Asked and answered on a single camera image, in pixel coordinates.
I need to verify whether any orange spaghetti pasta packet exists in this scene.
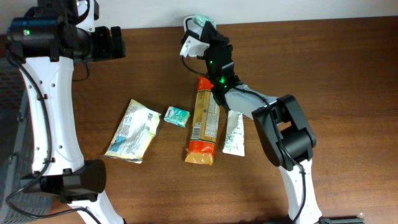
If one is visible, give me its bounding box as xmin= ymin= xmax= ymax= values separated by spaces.
xmin=185 ymin=77 xmax=220 ymax=166

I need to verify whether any grey plastic mesh basket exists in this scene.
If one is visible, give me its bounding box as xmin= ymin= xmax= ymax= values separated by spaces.
xmin=0 ymin=57 xmax=53 ymax=224

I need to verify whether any teal snack bar packet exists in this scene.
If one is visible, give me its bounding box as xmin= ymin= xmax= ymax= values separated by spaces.
xmin=193 ymin=14 xmax=216 ymax=28

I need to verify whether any small teal tissue pack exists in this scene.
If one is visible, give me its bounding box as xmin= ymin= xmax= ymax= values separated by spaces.
xmin=164 ymin=106 xmax=190 ymax=128

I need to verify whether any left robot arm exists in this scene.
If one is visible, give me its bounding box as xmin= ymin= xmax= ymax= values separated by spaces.
xmin=6 ymin=0 xmax=125 ymax=223

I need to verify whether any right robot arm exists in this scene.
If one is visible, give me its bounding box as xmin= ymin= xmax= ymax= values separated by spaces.
xmin=200 ymin=22 xmax=322 ymax=223

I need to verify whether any yellow white wipes packet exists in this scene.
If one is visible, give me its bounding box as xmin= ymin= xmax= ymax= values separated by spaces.
xmin=103 ymin=99 xmax=161 ymax=164

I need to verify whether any white tube with gold cap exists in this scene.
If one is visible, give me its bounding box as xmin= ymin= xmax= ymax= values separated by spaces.
xmin=223 ymin=110 xmax=245 ymax=157

